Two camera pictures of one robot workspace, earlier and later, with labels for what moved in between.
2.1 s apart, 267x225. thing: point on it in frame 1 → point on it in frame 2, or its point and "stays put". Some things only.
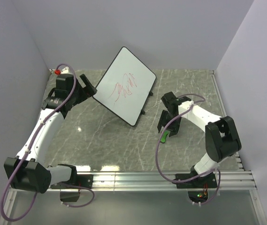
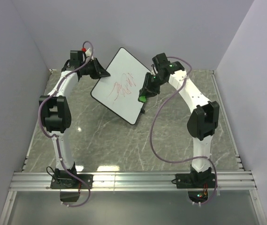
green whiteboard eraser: [164, 134] → [142, 98]
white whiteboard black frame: [125, 86] stays put
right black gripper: [173, 129] → [148, 88]
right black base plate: [197, 183] stays put
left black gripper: [87, 92] → [99, 71]
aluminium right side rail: [213, 76] stays put
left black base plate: [78, 180] stays put
